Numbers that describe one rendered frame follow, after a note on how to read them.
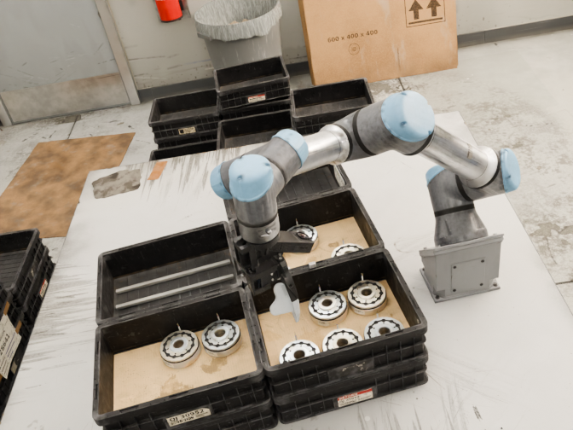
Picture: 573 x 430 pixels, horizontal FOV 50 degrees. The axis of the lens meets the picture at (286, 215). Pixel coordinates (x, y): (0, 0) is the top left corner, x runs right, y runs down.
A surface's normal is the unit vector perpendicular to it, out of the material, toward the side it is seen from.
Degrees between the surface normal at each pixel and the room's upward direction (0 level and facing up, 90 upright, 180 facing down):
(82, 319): 0
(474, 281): 90
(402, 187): 0
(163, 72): 90
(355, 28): 77
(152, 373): 0
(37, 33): 90
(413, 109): 55
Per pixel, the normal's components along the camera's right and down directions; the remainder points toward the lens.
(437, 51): 0.00, 0.37
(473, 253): 0.14, 0.60
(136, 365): -0.16, -0.77
